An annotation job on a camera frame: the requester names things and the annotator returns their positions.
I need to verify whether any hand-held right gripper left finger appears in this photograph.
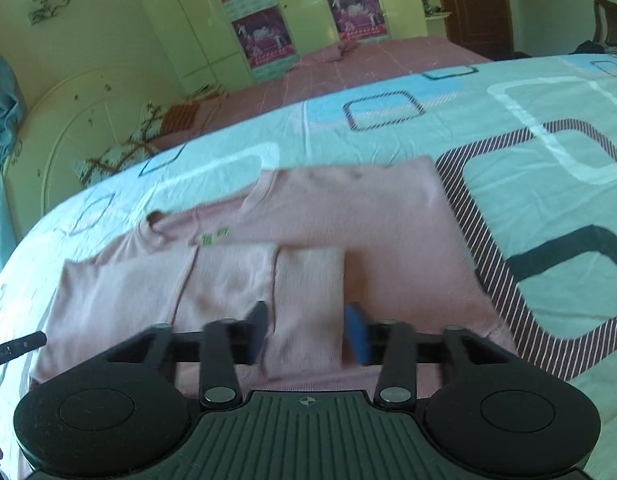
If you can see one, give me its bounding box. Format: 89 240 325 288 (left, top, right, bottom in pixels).
106 301 269 408

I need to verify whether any patterned light bedsheet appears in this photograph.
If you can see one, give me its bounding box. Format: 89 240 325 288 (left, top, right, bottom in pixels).
0 52 617 480

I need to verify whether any brown wooden door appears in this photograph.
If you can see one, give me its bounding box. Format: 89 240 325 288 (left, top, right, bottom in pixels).
433 0 517 59

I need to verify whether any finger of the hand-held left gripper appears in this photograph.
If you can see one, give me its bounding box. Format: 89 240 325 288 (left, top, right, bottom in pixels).
0 331 46 368

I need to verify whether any white floral pillow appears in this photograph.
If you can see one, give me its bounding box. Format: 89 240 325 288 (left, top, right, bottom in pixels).
73 102 165 187

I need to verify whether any brown wooden chair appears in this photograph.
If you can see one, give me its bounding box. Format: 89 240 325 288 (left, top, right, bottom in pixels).
593 0 617 50

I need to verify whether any pink knit sweater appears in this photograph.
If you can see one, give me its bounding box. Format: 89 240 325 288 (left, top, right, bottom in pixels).
31 155 519 396

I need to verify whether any orange woven cushion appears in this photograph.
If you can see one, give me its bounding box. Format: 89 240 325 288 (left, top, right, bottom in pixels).
161 101 202 136

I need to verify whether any cream floral headboard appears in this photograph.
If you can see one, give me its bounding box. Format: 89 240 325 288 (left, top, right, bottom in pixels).
1 67 202 211

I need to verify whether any crumpled pink cloth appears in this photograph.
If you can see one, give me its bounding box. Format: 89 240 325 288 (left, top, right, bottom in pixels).
312 40 361 64

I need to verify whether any pink checked bedspread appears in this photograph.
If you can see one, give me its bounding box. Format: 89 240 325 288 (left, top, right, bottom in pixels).
153 35 494 151

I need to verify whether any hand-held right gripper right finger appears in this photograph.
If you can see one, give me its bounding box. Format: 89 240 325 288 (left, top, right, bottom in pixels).
344 302 511 408

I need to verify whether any pale yellow wardrobe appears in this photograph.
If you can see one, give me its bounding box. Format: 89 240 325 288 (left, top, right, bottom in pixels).
123 0 404 96

